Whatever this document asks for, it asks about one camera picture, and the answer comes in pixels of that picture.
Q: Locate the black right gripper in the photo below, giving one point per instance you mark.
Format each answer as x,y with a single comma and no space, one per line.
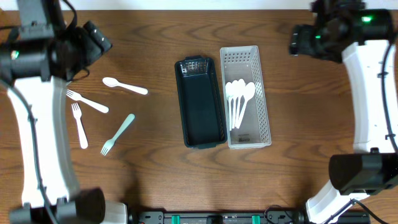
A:
296,39

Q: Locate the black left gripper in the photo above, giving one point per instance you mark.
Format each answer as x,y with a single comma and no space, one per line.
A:
97,37

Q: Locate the white plastic spoon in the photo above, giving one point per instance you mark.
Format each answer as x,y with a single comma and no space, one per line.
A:
239,88
112,82
229,95
248,93

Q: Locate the white plastic fork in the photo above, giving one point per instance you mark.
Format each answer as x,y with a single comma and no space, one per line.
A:
77,97
76,110

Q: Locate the mint green plastic fork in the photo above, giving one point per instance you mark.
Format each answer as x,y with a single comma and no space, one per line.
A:
110,143

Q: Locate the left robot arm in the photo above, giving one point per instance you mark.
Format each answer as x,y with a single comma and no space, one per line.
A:
38,59

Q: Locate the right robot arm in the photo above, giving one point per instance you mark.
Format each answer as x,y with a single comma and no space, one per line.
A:
363,40

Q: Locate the white plastic basket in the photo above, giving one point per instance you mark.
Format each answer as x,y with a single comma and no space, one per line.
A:
244,63

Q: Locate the black plastic basket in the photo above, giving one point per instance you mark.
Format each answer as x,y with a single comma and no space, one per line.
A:
201,109

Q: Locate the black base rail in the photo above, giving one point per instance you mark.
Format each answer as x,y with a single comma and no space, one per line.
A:
273,215

